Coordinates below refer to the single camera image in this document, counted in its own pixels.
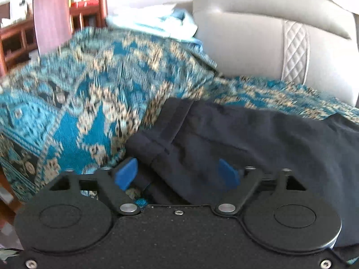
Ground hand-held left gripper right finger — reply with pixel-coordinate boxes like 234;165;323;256
215;158;312;216

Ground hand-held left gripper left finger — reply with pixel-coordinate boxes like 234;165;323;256
36;158;141;216

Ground dark pants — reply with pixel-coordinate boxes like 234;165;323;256
125;98;359;264

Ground blue patterned blanket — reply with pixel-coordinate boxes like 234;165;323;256
0;27;359;206

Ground light blue cloth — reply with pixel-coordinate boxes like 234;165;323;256
106;4;203;45

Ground red-brown wooden shelf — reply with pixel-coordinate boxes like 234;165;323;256
0;0;102;75

